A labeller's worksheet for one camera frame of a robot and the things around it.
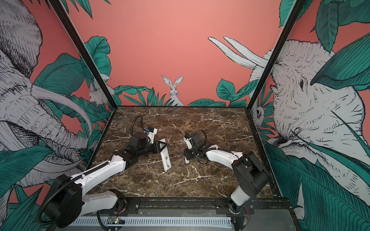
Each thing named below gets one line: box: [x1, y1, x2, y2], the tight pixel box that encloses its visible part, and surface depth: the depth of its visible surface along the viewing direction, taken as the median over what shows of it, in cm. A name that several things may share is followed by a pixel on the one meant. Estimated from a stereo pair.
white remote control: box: [158, 138, 172, 171], surface depth 83 cm
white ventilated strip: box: [68, 217, 234, 227], surface depth 71 cm
